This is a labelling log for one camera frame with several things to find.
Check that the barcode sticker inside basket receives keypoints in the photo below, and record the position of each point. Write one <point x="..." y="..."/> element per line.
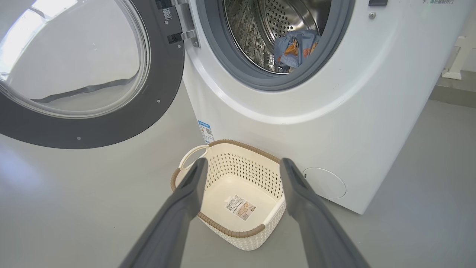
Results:
<point x="240" y="207"/>

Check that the white stand in background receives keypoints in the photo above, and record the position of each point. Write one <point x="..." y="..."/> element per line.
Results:
<point x="457" y="56"/>

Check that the cream perforated laundry basket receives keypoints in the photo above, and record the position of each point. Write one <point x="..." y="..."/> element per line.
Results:
<point x="241" y="175"/>

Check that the white front-load washing machine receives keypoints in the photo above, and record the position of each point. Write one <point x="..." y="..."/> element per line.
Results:
<point x="334" y="130"/>

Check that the black round glass washer door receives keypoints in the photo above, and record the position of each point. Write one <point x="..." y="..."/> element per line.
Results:
<point x="156" y="93"/>

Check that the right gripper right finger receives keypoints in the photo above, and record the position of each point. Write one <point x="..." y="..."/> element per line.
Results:
<point x="319" y="230"/>

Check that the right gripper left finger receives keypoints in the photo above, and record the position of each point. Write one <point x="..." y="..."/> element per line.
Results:
<point x="171" y="230"/>

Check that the grey rubber door gasket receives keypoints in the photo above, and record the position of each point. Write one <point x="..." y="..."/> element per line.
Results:
<point x="327" y="63"/>

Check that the blue garment small orange prints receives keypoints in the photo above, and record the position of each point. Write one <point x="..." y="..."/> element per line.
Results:
<point x="297" y="48"/>

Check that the black door lock slot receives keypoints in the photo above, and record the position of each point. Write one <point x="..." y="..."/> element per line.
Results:
<point x="378" y="2"/>

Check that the blue white energy label sticker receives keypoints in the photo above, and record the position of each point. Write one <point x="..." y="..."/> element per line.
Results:
<point x="206" y="131"/>

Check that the round white filter cover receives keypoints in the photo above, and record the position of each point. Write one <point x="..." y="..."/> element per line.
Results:
<point x="324" y="183"/>

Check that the metal washer door hinge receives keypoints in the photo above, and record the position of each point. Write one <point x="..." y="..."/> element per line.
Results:
<point x="187" y="22"/>

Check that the stainless steel washer drum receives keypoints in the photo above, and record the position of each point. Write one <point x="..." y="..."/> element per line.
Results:
<point x="253" y="33"/>

